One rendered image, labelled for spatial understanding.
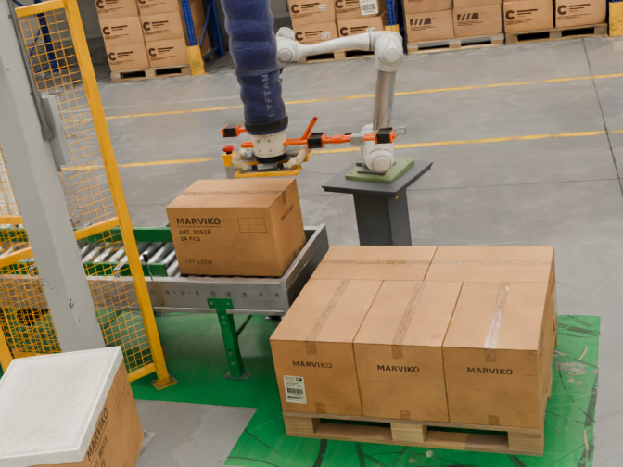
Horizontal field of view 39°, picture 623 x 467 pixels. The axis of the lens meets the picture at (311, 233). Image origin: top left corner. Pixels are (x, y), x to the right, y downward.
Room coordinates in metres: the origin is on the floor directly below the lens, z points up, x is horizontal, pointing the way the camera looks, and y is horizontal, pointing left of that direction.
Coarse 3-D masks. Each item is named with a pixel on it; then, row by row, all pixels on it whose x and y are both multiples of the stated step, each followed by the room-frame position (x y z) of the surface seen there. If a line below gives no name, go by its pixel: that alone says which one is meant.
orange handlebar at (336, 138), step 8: (240, 128) 4.68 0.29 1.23; (328, 136) 4.28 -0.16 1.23; (336, 136) 4.25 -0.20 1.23; (344, 136) 4.25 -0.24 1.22; (368, 136) 4.18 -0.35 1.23; (392, 136) 4.14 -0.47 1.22; (248, 144) 4.37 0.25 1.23; (288, 144) 4.30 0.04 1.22; (296, 144) 4.29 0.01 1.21; (304, 144) 4.27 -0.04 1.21
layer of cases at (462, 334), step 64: (384, 256) 4.23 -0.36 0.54; (448, 256) 4.11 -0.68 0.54; (512, 256) 4.00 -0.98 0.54; (320, 320) 3.65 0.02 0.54; (384, 320) 3.55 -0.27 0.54; (448, 320) 3.46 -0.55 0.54; (512, 320) 3.38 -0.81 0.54; (320, 384) 3.47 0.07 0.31; (384, 384) 3.36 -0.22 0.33; (448, 384) 3.25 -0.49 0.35; (512, 384) 3.15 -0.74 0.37
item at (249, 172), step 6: (252, 168) 4.28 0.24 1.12; (258, 168) 4.31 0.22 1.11; (276, 168) 4.26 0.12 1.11; (282, 168) 4.24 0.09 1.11; (294, 168) 4.22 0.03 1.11; (300, 168) 4.23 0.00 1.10; (240, 174) 4.27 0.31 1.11; (246, 174) 4.26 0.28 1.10; (252, 174) 4.25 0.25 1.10; (258, 174) 4.24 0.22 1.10; (264, 174) 4.22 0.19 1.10; (270, 174) 4.22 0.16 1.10; (276, 174) 4.20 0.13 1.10; (282, 174) 4.20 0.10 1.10; (288, 174) 4.19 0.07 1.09; (294, 174) 4.18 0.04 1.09
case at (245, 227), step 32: (192, 192) 4.56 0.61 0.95; (224, 192) 4.48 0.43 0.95; (256, 192) 4.40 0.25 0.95; (288, 192) 4.41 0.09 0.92; (192, 224) 4.34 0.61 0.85; (224, 224) 4.27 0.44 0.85; (256, 224) 4.20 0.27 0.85; (288, 224) 4.35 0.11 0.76; (192, 256) 4.35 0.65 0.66; (224, 256) 4.28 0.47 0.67; (256, 256) 4.21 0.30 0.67; (288, 256) 4.28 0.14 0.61
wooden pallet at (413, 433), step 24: (552, 360) 3.67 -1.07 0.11; (552, 384) 3.62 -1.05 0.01; (288, 432) 3.54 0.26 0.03; (312, 432) 3.50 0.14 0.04; (336, 432) 3.49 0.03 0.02; (360, 432) 3.46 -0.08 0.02; (384, 432) 3.43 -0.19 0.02; (408, 432) 3.32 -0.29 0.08; (432, 432) 3.37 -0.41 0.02; (528, 432) 3.13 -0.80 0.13
